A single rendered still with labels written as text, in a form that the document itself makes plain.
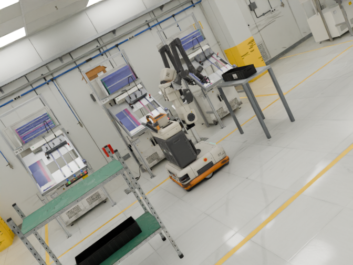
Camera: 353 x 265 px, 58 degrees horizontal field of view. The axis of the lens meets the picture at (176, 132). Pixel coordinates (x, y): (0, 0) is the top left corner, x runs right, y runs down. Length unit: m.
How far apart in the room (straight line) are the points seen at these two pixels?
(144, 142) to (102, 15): 2.98
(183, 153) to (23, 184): 3.78
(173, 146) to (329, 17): 5.13
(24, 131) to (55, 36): 2.37
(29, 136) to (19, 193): 1.91
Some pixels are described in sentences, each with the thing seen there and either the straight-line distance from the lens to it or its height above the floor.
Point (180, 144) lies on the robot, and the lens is 3.71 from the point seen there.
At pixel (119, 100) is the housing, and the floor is 1.23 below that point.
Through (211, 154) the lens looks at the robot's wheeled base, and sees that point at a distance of 3.84.
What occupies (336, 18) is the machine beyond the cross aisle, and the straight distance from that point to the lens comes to 7.83.
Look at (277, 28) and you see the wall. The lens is 8.89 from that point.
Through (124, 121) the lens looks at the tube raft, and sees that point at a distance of 4.96.
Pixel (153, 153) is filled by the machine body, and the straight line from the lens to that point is 5.23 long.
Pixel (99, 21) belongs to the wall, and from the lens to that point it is 6.93.
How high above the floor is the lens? 1.58
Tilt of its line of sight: 14 degrees down
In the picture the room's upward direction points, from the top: 29 degrees counter-clockwise
